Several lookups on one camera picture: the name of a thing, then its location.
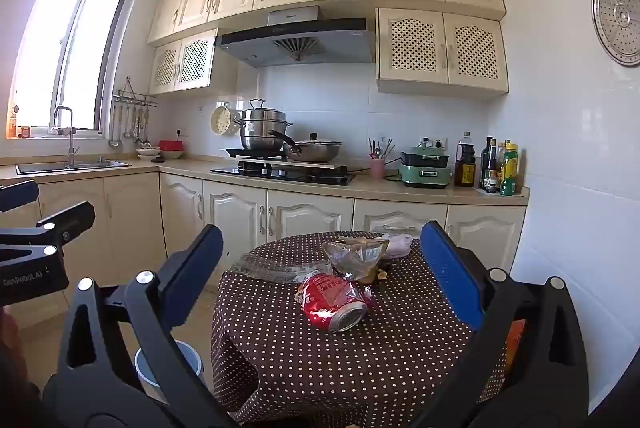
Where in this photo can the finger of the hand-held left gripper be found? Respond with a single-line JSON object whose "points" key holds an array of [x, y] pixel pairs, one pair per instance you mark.
{"points": [[75, 220], [20, 197]]}

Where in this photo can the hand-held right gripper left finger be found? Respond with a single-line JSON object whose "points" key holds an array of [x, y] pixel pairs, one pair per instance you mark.
{"points": [[196, 275]]}

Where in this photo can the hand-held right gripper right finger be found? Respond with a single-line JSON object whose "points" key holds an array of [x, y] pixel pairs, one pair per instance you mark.
{"points": [[450, 273]]}

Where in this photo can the brown snack bag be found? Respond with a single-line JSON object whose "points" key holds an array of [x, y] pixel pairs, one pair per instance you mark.
{"points": [[357, 258]]}

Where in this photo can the white round waste bin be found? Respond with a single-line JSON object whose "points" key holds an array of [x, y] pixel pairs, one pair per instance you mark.
{"points": [[147, 368]]}

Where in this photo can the crushed red can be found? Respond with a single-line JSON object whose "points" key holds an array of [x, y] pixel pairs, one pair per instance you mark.
{"points": [[325, 303]]}

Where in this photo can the steel kitchen sink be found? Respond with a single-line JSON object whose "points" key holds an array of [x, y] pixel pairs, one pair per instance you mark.
{"points": [[75, 166]]}

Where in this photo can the crumpled white tissue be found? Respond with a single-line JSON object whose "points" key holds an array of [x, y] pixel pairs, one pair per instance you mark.
{"points": [[400, 245]]}

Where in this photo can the orange bottle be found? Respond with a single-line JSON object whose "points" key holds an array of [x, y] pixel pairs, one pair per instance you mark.
{"points": [[12, 126]]}

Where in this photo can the steel kitchen faucet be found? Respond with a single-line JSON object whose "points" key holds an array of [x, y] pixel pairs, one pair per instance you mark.
{"points": [[70, 142]]}

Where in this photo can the orange object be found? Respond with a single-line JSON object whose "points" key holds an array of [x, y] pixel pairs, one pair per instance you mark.
{"points": [[516, 343]]}

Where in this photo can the stacked white bowls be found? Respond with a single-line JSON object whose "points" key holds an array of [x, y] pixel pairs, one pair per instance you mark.
{"points": [[148, 153]]}

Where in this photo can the hanging kitchen utensils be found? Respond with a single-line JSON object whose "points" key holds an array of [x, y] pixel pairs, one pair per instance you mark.
{"points": [[125, 125]]}

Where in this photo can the green multi cooker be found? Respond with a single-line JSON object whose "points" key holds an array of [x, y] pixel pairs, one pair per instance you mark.
{"points": [[424, 167]]}

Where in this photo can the large dark sauce bottle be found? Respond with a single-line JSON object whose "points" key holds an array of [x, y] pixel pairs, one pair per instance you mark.
{"points": [[465, 165]]}

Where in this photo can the slim dark glass bottle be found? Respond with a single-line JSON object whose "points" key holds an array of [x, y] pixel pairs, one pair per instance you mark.
{"points": [[486, 167]]}

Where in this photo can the yellow green bottle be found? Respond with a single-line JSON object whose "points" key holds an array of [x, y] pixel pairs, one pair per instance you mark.
{"points": [[510, 173]]}

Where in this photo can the red box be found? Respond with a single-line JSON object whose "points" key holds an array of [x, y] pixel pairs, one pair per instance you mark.
{"points": [[171, 145]]}

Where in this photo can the pink utensil holder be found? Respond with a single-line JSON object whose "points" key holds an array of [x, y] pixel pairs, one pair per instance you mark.
{"points": [[377, 168]]}

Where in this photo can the cream base cabinets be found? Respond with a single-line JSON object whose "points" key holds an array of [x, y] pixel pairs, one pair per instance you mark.
{"points": [[310, 213]]}

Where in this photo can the black gas stove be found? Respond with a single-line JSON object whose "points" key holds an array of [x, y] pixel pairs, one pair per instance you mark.
{"points": [[280, 175]]}

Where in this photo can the brown polka-dot tablecloth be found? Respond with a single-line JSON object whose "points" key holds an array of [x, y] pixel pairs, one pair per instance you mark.
{"points": [[300, 358]]}

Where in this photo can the black induction cooker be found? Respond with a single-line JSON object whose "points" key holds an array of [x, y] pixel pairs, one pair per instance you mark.
{"points": [[250, 153]]}

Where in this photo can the sliding window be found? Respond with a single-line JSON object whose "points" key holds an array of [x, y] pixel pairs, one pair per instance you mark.
{"points": [[75, 57]]}

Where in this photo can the cream perforated steamer plate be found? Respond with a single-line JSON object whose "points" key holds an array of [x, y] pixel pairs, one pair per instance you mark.
{"points": [[221, 121]]}

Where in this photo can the steel steamer pot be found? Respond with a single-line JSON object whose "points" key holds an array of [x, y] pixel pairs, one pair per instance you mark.
{"points": [[260, 127]]}

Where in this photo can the steel wok with lid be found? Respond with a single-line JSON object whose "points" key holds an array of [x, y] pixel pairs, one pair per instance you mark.
{"points": [[315, 150]]}

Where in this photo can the cream lattice door cabinet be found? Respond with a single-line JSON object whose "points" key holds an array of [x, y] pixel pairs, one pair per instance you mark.
{"points": [[185, 60], [440, 50]]}

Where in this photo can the grey range hood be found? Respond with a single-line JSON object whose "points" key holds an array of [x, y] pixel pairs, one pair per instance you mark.
{"points": [[300, 42]]}

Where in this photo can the round steel steamer tray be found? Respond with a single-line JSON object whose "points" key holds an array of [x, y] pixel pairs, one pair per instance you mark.
{"points": [[620, 17]]}

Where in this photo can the wall power outlet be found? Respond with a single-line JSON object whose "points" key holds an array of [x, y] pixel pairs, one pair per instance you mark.
{"points": [[434, 142]]}

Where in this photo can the wall utensil rack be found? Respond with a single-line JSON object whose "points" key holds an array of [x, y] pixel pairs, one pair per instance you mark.
{"points": [[134, 96]]}

